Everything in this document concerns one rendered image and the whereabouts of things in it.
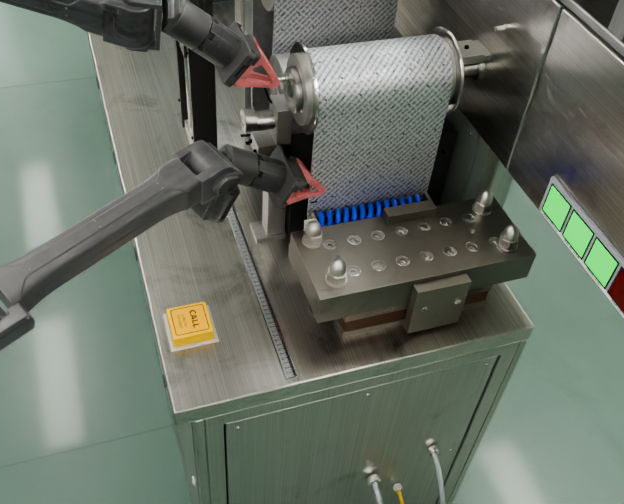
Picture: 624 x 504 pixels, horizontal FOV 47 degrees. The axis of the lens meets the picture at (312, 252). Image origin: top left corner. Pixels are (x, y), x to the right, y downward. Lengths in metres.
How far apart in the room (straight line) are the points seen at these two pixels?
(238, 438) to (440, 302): 0.42
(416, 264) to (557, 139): 0.30
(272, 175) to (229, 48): 0.21
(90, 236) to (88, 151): 2.13
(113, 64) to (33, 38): 2.02
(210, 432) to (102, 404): 1.06
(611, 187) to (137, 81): 1.19
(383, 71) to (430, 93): 0.09
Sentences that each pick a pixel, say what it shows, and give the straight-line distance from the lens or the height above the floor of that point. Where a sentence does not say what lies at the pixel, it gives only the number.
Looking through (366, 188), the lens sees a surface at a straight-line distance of 1.30.
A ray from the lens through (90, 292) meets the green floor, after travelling 2.57.
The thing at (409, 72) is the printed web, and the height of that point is 1.29.
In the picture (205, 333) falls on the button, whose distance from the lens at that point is 1.25.
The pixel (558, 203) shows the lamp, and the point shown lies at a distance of 1.16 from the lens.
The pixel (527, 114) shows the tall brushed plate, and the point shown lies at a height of 1.26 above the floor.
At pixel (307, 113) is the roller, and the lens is 1.16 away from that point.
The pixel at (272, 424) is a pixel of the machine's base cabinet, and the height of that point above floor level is 0.78.
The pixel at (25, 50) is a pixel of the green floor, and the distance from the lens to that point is 3.86.
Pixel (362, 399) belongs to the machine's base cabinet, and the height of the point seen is 0.79.
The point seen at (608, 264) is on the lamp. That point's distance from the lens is 1.10.
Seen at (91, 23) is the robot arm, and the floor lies 1.38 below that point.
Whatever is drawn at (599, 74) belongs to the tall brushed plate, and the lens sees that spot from 1.07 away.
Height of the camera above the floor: 1.91
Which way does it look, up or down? 46 degrees down
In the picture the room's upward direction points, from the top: 5 degrees clockwise
